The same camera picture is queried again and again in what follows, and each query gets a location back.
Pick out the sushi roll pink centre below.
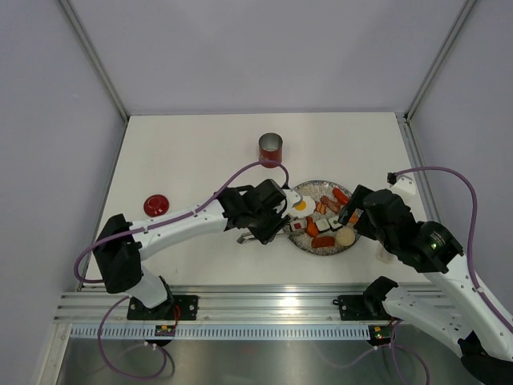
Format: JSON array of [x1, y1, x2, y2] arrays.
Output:
[[289, 219, 307, 234]]

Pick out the toy bacon slice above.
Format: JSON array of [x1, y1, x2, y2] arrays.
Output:
[[315, 202, 327, 215]]

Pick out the toy orange fried chicken piece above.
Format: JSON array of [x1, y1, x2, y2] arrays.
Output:
[[306, 217, 319, 238]]

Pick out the red round lid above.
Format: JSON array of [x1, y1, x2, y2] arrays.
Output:
[[143, 194, 170, 217]]

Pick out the steel serving tongs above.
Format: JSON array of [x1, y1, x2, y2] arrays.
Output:
[[236, 232, 276, 245]]

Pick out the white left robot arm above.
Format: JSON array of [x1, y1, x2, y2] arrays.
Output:
[[93, 179, 301, 319]]

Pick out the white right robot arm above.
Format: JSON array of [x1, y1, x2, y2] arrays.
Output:
[[339, 185, 512, 362]]

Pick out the red cylindrical lunch container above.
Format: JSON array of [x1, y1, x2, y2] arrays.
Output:
[[258, 132, 283, 168]]

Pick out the toy orange chicken leg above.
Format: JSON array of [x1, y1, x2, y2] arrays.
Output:
[[349, 213, 358, 224]]

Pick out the toy red sausage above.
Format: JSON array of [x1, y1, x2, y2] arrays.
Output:
[[332, 188, 349, 205]]

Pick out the sushi roll green centre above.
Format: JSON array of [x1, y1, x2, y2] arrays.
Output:
[[328, 216, 343, 232]]

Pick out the toy brown meat chunk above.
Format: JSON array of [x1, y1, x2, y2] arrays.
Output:
[[321, 196, 341, 213]]

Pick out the toy steamed bun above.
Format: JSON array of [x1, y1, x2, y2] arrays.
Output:
[[335, 227, 356, 247]]

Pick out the toy fried egg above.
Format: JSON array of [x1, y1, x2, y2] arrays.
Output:
[[289, 196, 317, 219]]

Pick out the speckled ceramic plate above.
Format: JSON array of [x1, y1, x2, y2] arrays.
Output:
[[283, 180, 362, 256]]

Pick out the toy red meat slab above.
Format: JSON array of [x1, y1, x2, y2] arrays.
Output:
[[311, 236, 336, 249]]

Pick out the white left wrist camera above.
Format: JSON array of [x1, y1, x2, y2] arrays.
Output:
[[281, 188, 303, 213]]

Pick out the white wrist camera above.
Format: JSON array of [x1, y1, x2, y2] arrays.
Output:
[[281, 188, 303, 213], [386, 172, 417, 202]]

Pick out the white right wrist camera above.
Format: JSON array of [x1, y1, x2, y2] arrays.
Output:
[[386, 172, 417, 202]]

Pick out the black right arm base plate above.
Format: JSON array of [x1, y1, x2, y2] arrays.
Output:
[[332, 294, 392, 322]]

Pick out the white slotted cable duct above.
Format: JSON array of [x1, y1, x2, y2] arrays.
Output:
[[71, 324, 370, 341]]

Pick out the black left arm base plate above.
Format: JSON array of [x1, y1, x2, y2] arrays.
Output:
[[127, 294, 199, 321]]

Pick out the aluminium front rail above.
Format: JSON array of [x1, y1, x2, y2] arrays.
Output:
[[53, 284, 367, 325]]

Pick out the right aluminium frame post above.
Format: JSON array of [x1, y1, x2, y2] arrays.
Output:
[[404, 0, 479, 124]]

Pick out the aluminium frame post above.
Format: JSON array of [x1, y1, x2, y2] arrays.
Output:
[[404, 0, 479, 124], [56, 0, 130, 125]]

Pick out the left aluminium frame post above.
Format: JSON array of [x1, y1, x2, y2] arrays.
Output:
[[56, 0, 130, 125]]

